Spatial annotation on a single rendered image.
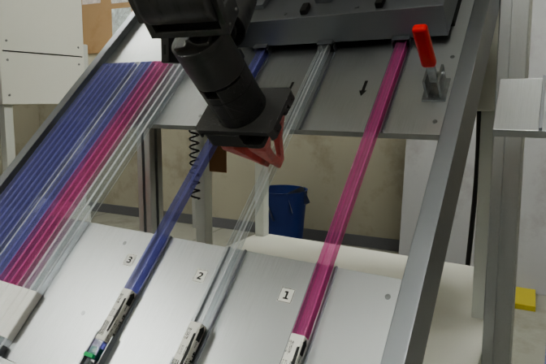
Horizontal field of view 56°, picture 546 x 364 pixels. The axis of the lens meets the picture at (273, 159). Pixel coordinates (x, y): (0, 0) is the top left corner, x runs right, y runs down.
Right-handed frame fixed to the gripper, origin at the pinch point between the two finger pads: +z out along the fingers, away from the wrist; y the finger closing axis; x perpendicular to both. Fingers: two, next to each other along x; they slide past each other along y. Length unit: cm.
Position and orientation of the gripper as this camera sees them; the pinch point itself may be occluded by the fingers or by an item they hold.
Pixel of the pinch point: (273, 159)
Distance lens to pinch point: 63.3
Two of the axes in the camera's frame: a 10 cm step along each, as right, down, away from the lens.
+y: -8.6, -0.6, 5.1
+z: 3.7, 6.1, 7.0
